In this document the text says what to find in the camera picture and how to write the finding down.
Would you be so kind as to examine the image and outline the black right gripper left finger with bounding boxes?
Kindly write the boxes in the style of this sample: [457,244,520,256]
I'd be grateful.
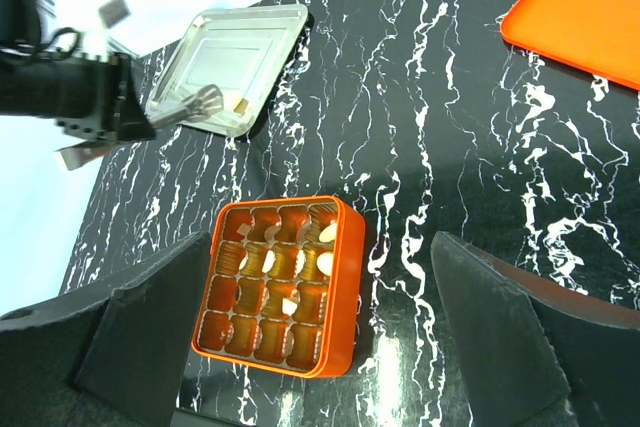
[1,233,210,426]

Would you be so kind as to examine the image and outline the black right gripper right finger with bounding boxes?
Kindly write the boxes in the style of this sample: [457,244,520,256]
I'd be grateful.
[431,232,639,426]

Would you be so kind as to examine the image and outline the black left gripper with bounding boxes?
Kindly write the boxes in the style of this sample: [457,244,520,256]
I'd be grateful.
[1,0,156,143]

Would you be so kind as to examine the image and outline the silver metal tongs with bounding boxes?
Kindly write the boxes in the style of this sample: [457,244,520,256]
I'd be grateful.
[55,84,224,171]

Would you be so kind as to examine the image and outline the dark square chocolate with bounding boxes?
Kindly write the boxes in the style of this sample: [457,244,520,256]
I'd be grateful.
[236,223,253,239]

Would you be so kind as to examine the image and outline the white chocolate piece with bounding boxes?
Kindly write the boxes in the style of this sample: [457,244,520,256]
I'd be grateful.
[262,250,276,274]

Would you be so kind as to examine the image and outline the dark round chocolate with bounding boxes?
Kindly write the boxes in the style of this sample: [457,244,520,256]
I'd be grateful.
[264,224,281,243]

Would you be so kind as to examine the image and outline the white oval chocolate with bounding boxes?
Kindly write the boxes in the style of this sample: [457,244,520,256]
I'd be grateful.
[316,252,334,276]
[318,223,338,243]

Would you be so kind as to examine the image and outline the dark shell chocolate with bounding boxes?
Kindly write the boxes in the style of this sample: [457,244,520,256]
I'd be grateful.
[296,221,311,244]

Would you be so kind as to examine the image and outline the orange chocolate box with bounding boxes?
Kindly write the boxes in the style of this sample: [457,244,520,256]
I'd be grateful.
[191,195,366,379]

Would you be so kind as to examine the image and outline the silver metal tray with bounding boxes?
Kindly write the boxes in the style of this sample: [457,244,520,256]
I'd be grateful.
[145,4,309,138]

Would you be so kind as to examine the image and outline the orange box lid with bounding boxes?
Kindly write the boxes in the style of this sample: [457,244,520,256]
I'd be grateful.
[500,0,639,90]

